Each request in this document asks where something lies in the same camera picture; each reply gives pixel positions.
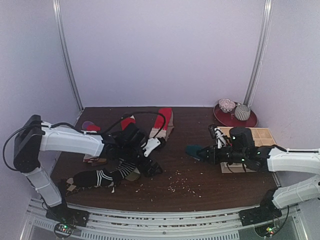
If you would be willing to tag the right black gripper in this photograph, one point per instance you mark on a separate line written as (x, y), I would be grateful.
(213, 155)

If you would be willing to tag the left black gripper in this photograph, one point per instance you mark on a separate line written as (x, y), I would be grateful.
(150, 172)

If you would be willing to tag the dark green christmas sock pair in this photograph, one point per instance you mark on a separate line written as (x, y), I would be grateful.
(195, 151)

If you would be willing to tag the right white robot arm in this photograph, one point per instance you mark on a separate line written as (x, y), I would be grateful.
(294, 160)

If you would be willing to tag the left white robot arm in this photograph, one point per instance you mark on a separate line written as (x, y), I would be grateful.
(36, 136)

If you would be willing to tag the red white patterned sock pair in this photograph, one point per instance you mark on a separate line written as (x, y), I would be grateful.
(126, 120)

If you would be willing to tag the wooden compartment tray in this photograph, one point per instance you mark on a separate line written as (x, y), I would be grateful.
(261, 137)

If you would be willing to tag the red round plate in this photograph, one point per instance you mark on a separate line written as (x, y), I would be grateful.
(228, 119)

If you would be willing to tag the grey striped cup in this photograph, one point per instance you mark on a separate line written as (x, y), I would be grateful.
(242, 112)

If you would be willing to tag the red beige sock pair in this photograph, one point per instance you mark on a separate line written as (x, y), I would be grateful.
(164, 124)

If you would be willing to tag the black white striped sock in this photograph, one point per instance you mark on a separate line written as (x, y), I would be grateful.
(103, 177)

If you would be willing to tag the red purple sock pair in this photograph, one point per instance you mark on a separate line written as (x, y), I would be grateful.
(88, 159)

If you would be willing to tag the white dotted bowl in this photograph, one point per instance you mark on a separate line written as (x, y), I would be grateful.
(226, 105)

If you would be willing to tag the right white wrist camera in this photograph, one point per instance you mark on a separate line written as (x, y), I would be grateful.
(221, 140)

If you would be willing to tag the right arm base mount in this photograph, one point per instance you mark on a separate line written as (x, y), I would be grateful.
(260, 214)

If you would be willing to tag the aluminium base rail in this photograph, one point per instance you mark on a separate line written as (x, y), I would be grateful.
(108, 224)

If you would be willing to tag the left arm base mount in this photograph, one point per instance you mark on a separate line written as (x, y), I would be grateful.
(67, 220)

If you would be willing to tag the right aluminium frame post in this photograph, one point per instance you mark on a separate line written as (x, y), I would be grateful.
(261, 48)

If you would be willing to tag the aluminium frame post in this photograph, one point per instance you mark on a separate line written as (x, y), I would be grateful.
(261, 48)
(65, 53)

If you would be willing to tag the left aluminium frame post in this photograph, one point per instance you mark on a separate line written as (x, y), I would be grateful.
(65, 53)

